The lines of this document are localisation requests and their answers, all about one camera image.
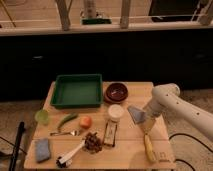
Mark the brown pine cone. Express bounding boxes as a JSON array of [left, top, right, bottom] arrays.
[[85, 132, 102, 153]]

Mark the wooden table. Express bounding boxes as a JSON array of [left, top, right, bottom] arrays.
[[23, 81, 178, 171]]

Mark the small brown box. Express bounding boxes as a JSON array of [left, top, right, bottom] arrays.
[[103, 121, 117, 147]]

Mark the dark red bowl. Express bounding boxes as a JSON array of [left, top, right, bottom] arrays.
[[104, 83, 128, 103]]

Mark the yellow banana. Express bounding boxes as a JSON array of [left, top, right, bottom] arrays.
[[144, 134, 157, 163]]

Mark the grey towel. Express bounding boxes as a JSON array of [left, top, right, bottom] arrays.
[[127, 106, 145, 124]]

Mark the blue sponge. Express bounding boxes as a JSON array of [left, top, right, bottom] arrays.
[[35, 138, 51, 163]]

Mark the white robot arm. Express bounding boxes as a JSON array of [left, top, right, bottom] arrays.
[[139, 83, 213, 142]]

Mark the white handled brush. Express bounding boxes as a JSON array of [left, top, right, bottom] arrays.
[[56, 141, 85, 168]]

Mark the green lime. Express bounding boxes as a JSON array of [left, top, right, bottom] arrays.
[[35, 109, 49, 125]]

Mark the green plastic tray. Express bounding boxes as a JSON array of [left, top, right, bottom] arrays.
[[50, 74, 103, 109]]

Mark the orange fruit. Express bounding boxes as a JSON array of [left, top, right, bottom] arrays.
[[79, 116, 92, 129]]

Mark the white round container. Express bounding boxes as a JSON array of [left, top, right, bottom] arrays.
[[108, 104, 124, 122]]

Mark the black pole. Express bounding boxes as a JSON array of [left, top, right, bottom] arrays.
[[8, 121, 25, 171]]

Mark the green base stand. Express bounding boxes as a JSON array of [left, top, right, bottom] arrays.
[[82, 18, 112, 25]]

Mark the black cable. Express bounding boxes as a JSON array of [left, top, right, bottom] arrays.
[[168, 132, 213, 171]]

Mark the metal fork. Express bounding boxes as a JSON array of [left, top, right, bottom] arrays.
[[50, 130, 82, 136]]

